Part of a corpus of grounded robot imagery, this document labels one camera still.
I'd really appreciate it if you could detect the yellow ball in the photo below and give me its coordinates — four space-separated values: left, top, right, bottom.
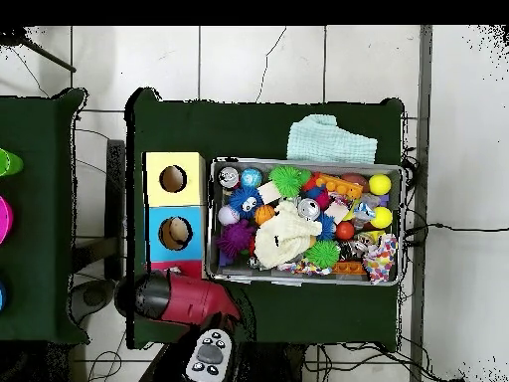
368 173 392 197

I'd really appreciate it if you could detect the mint green muslin cloth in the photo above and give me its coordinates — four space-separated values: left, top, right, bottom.
285 113 379 166

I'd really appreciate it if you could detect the cream yellow muslin cloth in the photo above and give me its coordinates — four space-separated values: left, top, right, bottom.
253 200 323 271

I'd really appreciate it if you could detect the silver can with open top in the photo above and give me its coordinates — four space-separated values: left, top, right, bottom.
296 196 322 222

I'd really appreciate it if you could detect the small green spiky ball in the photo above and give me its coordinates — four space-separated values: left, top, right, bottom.
305 238 342 271

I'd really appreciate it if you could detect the purple spiky ball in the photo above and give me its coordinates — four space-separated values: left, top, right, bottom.
216 218 257 260

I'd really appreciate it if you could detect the green cup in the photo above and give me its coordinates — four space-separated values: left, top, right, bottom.
0 148 25 178

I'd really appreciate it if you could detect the wooden box with three holes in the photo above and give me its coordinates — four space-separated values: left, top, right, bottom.
142 150 208 280

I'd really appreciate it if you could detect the pink bowl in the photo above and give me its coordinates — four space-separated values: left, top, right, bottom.
0 194 13 244

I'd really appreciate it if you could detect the silver can with pull tab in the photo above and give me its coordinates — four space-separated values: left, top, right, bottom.
218 165 242 190

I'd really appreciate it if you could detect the blue spiky ball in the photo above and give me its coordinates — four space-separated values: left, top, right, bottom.
228 186 263 220

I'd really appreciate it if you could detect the small orange basketball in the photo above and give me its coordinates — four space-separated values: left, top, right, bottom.
253 203 277 227

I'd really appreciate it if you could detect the large green spiky ball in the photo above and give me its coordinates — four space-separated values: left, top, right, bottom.
268 164 313 200

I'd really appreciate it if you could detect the dark green table cloth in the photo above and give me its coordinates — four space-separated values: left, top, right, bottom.
125 87 407 350

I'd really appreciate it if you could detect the black floor stand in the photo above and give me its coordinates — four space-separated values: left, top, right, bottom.
70 138 127 318

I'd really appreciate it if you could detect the white baseball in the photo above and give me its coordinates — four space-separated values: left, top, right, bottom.
218 204 241 227

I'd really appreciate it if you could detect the clear mesh bin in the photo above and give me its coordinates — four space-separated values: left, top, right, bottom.
206 158 403 287

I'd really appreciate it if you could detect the green cloth side table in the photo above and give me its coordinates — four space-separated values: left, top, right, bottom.
0 89 88 345

